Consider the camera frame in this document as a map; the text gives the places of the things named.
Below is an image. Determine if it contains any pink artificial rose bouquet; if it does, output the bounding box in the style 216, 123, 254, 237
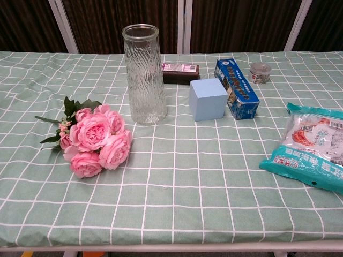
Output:
34, 96, 133, 179

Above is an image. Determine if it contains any light blue foam cube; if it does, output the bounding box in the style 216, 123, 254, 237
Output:
188, 78, 229, 122

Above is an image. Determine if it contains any green checked tablecloth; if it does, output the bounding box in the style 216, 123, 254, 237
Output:
0, 50, 343, 248

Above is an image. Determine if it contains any clear glass cup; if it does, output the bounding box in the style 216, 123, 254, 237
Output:
121, 24, 167, 126

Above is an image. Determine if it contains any brown bottle with purple label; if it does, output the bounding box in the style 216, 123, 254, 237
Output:
161, 63, 200, 86

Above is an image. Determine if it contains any blue rectangular carton box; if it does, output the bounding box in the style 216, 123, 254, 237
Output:
214, 58, 260, 120

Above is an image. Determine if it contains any small round tin can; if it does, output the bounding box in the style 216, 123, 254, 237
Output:
248, 62, 272, 85

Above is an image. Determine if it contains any teal and white snack bag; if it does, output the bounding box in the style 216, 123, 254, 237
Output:
259, 102, 343, 193

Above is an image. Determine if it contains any white partition frame post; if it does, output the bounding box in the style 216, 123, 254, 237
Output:
177, 0, 191, 54
48, 0, 79, 54
285, 0, 314, 52

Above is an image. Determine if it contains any white table frame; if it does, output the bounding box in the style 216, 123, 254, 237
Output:
0, 240, 343, 257

